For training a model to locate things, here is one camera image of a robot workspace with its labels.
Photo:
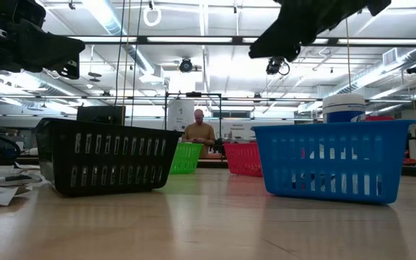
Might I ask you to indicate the background black robot arm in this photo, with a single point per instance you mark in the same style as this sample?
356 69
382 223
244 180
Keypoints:
218 146

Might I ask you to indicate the red plastic basket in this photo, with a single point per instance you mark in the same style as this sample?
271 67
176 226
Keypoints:
242 159

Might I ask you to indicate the LED light bar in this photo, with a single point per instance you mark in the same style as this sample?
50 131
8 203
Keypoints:
114 39
190 39
381 41
320 40

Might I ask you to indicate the red storage bin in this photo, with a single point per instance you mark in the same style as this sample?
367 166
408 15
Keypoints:
379 118

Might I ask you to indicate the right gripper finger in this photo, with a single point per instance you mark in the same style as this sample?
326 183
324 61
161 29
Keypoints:
280 43

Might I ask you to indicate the disinfectant wipes canister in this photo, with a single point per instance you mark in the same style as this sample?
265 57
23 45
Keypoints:
343 104

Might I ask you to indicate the green plastic basket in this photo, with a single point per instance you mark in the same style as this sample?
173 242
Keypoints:
188 159

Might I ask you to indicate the blue plastic basket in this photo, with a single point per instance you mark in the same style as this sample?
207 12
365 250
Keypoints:
338 128

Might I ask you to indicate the black aluminium table frame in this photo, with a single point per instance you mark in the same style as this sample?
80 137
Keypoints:
237 40

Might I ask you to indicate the person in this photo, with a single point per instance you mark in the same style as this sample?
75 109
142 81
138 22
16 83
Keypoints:
199 131

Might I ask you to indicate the background black rig frame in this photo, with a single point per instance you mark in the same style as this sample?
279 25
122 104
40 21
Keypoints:
193 94

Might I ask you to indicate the black overhead camera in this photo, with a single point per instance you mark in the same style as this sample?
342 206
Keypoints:
185 65
274 66

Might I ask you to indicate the white poster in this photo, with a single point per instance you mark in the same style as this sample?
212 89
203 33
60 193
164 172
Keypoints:
177 115

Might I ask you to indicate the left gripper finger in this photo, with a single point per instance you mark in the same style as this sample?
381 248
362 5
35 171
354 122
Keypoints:
69 68
45 47

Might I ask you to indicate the black plastic basket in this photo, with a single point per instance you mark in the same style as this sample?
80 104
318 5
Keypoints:
103 160

